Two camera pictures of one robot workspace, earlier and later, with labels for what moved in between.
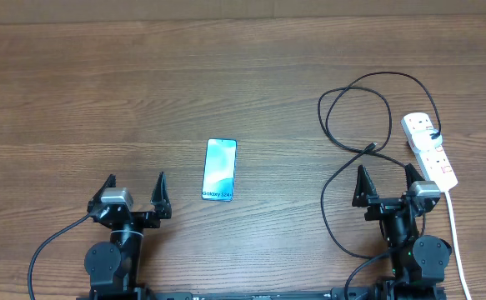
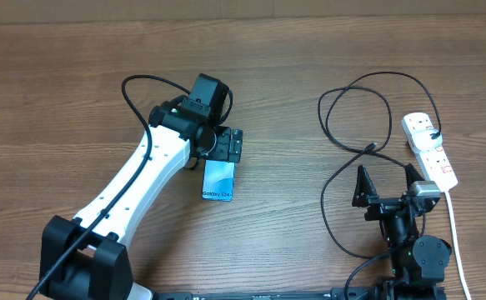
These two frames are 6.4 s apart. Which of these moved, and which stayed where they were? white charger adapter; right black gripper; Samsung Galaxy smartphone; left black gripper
Moved: left black gripper
Stayed: Samsung Galaxy smartphone; white charger adapter; right black gripper
